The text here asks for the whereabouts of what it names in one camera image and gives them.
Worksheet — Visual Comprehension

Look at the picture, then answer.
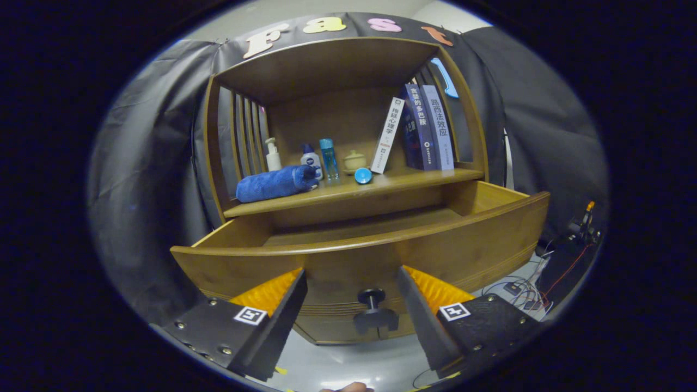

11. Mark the red cable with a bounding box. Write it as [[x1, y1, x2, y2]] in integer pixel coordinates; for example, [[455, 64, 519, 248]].
[[543, 244, 593, 299]]

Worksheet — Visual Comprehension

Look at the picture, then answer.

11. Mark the black backdrop cloth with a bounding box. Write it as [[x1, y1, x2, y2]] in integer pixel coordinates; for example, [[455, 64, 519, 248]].
[[87, 11, 610, 327]]

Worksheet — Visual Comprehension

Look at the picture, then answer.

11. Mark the rolled blue towel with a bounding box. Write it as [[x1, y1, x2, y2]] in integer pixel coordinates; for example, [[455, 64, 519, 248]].
[[235, 164, 320, 204]]

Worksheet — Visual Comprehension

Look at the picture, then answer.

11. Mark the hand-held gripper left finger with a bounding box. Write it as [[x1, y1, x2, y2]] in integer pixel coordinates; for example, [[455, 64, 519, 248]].
[[150, 268, 308, 383]]

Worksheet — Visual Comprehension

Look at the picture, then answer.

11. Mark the wooden countertop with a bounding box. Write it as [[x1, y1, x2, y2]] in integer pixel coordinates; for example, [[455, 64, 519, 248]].
[[223, 166, 484, 218]]

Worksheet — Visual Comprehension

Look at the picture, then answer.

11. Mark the black cable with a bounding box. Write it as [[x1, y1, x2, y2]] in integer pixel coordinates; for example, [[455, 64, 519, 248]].
[[482, 275, 553, 315]]

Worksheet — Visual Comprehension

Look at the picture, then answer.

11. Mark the black device with orange tip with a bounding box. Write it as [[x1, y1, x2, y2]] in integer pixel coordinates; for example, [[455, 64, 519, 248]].
[[569, 200, 602, 246]]

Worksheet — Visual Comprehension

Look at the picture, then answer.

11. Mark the wooden drawer with black knob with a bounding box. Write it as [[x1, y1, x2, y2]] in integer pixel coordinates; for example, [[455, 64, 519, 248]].
[[170, 180, 551, 335]]

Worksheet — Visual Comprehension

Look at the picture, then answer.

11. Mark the white pump bottle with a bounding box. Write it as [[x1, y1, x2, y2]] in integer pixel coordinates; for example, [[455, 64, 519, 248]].
[[265, 137, 283, 172]]

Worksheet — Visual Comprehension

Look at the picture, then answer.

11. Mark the white book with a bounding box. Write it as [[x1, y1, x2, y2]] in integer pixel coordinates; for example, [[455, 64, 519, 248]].
[[370, 97, 406, 175]]

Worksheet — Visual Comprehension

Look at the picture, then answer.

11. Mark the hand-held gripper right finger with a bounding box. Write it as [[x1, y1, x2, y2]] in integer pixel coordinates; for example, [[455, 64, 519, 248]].
[[396, 266, 541, 380]]

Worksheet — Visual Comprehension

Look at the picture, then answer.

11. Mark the pale blue book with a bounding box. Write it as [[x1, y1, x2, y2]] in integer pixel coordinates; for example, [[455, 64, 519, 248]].
[[420, 84, 455, 171]]

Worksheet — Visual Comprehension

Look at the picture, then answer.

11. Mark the clear blue bottle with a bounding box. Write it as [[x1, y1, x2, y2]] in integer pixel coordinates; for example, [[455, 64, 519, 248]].
[[319, 138, 340, 181]]

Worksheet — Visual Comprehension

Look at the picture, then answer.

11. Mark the white lotion bottle blue cap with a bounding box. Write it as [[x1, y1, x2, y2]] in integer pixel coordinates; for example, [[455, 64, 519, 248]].
[[300, 143, 324, 180]]

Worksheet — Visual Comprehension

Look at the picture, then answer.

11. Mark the wooden cabinet door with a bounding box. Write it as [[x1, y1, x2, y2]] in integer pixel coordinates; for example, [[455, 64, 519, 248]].
[[294, 320, 376, 345], [377, 327, 419, 342]]

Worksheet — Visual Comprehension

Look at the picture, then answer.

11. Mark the dark box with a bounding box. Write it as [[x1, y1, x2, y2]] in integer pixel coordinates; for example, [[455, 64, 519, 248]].
[[536, 240, 600, 305]]

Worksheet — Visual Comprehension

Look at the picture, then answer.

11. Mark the beige lidded teacup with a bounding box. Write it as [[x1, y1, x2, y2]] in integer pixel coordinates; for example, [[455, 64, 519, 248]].
[[342, 150, 368, 175]]

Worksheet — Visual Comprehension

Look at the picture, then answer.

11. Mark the wooden cabinet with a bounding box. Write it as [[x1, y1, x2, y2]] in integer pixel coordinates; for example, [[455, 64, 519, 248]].
[[203, 36, 490, 346]]

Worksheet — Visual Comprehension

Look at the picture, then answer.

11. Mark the dark blue book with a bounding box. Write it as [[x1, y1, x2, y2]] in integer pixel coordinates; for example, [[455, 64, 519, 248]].
[[402, 83, 438, 170]]

